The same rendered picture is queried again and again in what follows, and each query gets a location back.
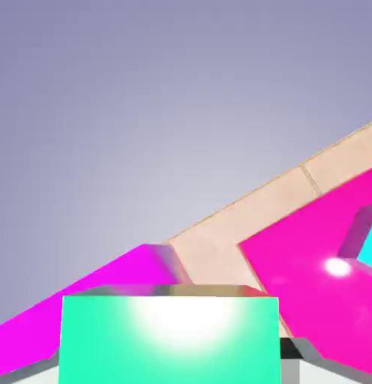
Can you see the large magenta box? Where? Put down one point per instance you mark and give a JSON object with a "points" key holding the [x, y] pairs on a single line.
{"points": [[93, 282]]}

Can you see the small green cube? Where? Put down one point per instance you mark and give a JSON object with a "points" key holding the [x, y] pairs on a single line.
{"points": [[114, 345]]}

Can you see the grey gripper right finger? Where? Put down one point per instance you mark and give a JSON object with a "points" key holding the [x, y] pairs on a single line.
{"points": [[306, 369]]}

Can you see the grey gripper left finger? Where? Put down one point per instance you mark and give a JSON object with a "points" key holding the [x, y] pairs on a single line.
{"points": [[39, 373]]}

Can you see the large pink box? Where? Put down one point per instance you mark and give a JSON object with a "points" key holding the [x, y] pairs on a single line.
{"points": [[300, 249]]}

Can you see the small cyan cube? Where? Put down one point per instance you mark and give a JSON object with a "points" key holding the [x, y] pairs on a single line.
{"points": [[370, 246]]}

